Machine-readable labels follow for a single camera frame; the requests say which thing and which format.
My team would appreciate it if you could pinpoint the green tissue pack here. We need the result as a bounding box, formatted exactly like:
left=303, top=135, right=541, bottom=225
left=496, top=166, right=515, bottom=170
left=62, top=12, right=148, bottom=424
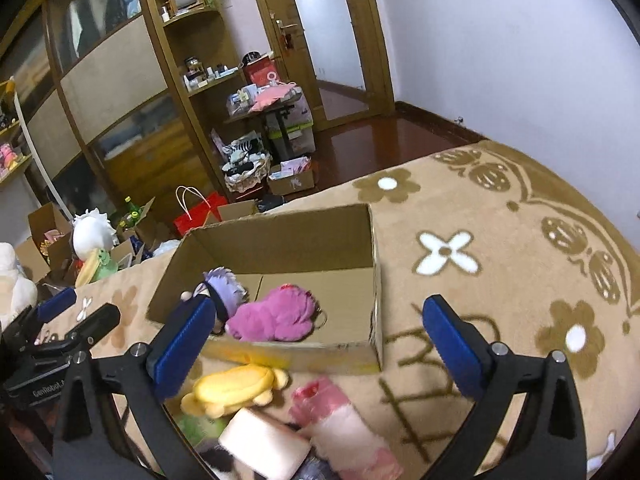
left=175, top=414, right=228, bottom=453

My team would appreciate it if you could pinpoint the pink white tissue pack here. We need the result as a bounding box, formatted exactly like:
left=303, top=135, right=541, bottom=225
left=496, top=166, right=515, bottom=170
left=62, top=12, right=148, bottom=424
left=288, top=376, right=404, bottom=480

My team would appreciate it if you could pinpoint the brown cardboard box left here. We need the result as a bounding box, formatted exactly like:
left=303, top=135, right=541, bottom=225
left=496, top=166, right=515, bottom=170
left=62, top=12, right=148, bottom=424
left=15, top=203, right=73, bottom=283

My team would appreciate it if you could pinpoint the yellow plush coin pouch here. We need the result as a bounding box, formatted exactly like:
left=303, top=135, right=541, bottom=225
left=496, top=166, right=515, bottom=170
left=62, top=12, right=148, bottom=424
left=180, top=364, right=290, bottom=419

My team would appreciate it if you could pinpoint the green frog plush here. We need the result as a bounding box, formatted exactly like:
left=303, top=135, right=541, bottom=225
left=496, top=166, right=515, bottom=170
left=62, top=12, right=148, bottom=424
left=75, top=248, right=118, bottom=288

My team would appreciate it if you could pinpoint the white spiky plush toy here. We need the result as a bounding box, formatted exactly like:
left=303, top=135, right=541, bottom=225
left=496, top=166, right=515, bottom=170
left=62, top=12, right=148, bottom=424
left=72, top=208, right=116, bottom=261

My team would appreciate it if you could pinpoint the purple haired plush doll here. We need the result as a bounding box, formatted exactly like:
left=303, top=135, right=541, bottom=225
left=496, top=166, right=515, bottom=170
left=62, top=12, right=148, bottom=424
left=180, top=266, right=247, bottom=336

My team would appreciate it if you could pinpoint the green glass bottle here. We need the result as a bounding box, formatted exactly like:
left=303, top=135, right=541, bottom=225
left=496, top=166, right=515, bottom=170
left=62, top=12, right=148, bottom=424
left=125, top=196, right=141, bottom=228

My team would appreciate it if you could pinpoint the magenta plush toy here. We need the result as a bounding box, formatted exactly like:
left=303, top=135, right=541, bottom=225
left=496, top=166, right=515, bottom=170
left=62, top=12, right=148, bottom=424
left=224, top=284, right=320, bottom=342

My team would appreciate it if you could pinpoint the red paper shopping bag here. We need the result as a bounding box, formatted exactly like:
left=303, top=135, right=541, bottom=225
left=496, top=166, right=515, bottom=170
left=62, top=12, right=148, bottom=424
left=174, top=185, right=228, bottom=236

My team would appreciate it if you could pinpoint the open cardboard box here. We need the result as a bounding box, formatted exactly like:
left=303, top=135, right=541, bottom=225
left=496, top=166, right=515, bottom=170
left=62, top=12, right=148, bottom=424
left=146, top=204, right=383, bottom=375

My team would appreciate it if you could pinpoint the basket with zebra plush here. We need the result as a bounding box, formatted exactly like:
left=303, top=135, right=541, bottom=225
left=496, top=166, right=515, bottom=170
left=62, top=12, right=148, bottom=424
left=221, top=132, right=271, bottom=193

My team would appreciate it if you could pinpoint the wooden wardrobe shelf unit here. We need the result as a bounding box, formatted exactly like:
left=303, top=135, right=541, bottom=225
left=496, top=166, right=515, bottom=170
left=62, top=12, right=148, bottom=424
left=1, top=0, right=264, bottom=221

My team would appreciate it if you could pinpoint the small cardboard box on floor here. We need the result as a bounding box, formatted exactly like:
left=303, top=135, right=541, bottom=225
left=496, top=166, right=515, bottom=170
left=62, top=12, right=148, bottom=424
left=267, top=156, right=316, bottom=196

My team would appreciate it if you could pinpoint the small black side table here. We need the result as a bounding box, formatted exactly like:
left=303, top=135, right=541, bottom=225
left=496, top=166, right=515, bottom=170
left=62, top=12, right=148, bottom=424
left=224, top=93, right=316, bottom=162

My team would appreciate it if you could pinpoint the pink cloth on table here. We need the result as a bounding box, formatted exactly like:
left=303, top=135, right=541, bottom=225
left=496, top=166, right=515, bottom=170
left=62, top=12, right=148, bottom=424
left=250, top=82, right=302, bottom=113

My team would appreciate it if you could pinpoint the red gift bag on table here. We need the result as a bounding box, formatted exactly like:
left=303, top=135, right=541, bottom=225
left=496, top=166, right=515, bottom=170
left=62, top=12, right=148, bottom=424
left=243, top=54, right=280, bottom=87

